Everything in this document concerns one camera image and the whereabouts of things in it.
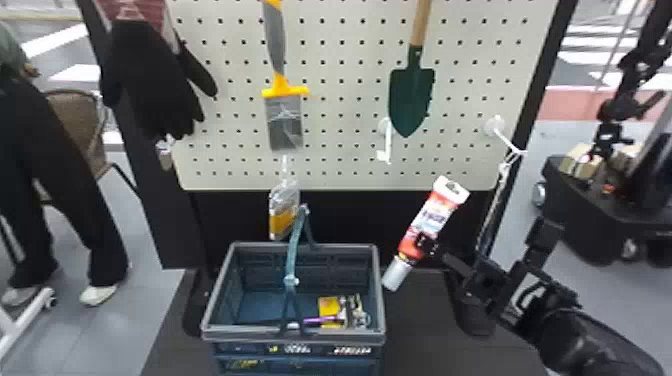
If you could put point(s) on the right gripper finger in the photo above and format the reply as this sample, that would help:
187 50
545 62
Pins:
440 258
425 240

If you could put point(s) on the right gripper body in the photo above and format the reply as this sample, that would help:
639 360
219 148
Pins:
480 275

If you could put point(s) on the white red tube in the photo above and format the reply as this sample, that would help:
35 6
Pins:
433 215

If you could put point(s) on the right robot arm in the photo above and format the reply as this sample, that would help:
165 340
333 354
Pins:
577 341

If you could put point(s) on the clear yellow packet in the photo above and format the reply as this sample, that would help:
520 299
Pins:
283 207

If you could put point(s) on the white pegboard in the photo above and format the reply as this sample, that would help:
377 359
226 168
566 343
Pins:
341 105

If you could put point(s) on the blue basket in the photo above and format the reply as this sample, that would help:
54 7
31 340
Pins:
246 294

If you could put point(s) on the yellow grey brush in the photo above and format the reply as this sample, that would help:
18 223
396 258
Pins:
282 107

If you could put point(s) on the black gloves on card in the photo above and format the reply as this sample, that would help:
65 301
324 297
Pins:
149 78

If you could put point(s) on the brown chair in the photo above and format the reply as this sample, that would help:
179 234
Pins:
81 126

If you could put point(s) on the person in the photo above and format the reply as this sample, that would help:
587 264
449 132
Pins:
42 173

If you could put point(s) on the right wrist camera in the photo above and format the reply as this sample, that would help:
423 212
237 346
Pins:
475 315

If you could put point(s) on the white wheeled frame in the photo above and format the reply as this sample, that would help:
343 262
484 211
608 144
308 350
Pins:
21 320

